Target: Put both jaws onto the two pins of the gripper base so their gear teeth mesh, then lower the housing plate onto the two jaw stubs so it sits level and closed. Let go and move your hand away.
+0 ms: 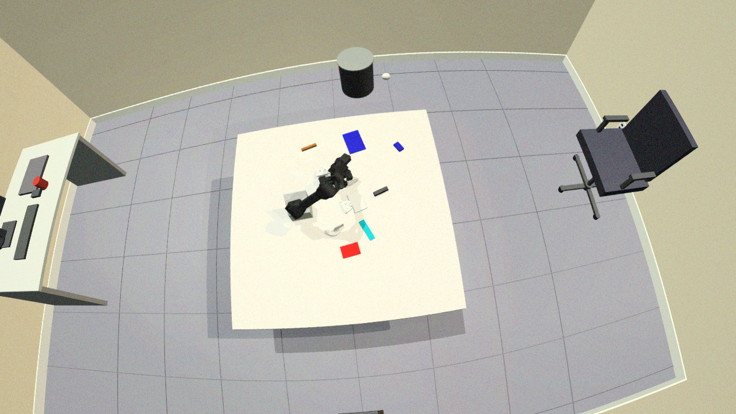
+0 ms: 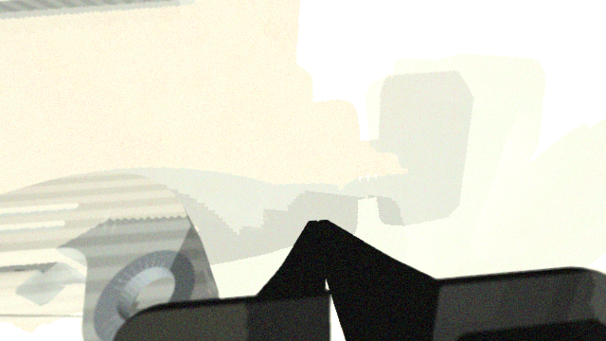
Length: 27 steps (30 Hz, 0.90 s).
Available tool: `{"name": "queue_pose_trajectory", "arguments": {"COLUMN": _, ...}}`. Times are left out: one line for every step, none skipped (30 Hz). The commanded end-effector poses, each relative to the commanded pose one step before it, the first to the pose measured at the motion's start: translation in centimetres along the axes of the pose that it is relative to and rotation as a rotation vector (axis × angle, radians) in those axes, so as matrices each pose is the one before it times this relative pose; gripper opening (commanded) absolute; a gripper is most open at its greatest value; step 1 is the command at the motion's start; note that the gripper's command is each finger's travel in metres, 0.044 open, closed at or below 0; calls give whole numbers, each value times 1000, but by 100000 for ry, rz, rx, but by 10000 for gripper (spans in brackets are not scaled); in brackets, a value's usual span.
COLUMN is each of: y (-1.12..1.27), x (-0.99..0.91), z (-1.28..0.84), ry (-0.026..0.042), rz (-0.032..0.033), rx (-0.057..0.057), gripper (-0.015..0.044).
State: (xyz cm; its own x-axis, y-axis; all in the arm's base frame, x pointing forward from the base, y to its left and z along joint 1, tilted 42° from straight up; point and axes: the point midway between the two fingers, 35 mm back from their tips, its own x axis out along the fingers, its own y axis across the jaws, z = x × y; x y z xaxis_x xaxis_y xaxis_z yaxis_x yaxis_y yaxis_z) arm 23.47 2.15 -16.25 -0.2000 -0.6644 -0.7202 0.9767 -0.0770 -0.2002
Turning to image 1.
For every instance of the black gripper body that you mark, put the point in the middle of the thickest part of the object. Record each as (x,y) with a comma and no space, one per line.
(347,175)

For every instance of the cyan flat plate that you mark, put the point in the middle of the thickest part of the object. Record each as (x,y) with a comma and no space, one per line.
(367,230)

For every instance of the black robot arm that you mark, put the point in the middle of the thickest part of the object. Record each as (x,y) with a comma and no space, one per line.
(325,190)

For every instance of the blue flat rectangular plate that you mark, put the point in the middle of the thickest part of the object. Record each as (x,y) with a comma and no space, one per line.
(354,142)

